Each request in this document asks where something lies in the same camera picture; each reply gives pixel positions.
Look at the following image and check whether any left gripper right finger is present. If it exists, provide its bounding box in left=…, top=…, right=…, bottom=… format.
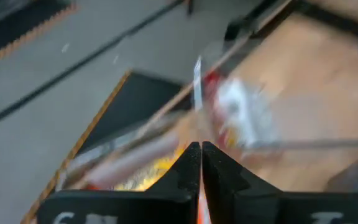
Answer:
left=201, top=141, right=358, bottom=224

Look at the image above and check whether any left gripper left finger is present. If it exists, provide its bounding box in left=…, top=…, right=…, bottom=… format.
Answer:
left=37, top=141, right=202, bottom=224

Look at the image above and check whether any red Maruchan ramen packet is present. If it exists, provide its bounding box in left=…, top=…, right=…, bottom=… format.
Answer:
left=204, top=71, right=279, bottom=150

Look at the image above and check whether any black hazard striped floor mat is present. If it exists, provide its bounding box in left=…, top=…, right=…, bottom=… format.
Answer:
left=20, top=70, right=197, bottom=224
left=0, top=0, right=79, bottom=71

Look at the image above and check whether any black aluminium frame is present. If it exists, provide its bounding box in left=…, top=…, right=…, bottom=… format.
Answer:
left=185, top=0, right=358, bottom=44

